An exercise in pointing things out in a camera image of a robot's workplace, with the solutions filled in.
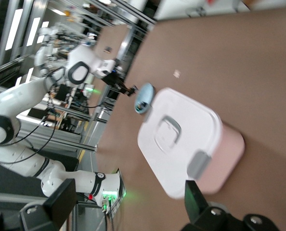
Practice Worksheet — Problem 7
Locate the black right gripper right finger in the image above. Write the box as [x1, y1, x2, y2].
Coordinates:
[180, 180, 282, 231]

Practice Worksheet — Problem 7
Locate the light blue round plate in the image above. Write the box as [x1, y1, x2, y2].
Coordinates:
[134, 83, 156, 114]

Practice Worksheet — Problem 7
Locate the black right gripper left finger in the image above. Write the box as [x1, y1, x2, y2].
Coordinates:
[0, 178, 77, 231]

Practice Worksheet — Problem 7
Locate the aluminium frame rail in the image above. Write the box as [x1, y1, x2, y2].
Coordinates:
[17, 117, 98, 154]

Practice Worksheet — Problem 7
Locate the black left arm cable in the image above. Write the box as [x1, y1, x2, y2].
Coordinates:
[0, 67, 62, 164]

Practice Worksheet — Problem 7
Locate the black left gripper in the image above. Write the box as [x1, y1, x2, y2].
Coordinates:
[102, 71, 134, 97]

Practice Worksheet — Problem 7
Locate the pink box with white lid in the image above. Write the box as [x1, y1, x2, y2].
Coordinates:
[137, 88, 245, 199]

